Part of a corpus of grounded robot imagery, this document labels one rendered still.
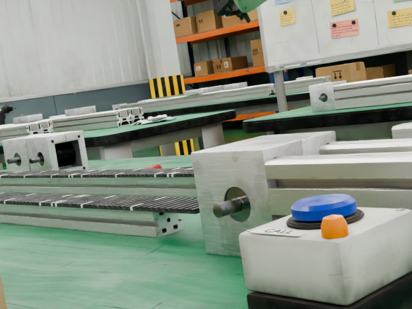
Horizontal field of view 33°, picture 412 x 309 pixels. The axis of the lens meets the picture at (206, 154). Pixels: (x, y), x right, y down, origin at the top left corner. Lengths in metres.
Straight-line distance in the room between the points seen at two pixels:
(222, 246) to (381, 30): 3.24
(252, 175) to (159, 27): 8.22
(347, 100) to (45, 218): 1.64
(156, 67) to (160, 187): 7.97
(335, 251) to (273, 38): 3.83
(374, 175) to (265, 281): 0.13
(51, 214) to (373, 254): 0.59
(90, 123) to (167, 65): 4.93
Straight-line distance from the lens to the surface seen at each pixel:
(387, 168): 0.51
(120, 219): 0.81
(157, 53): 8.98
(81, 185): 1.23
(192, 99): 5.57
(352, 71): 5.16
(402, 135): 0.72
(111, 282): 0.61
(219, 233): 0.64
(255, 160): 0.58
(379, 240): 0.42
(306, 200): 0.44
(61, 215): 0.93
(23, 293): 0.64
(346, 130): 2.45
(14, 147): 1.68
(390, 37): 3.80
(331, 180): 0.55
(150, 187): 1.08
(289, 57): 4.14
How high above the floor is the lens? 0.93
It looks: 6 degrees down
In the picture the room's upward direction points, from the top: 9 degrees counter-clockwise
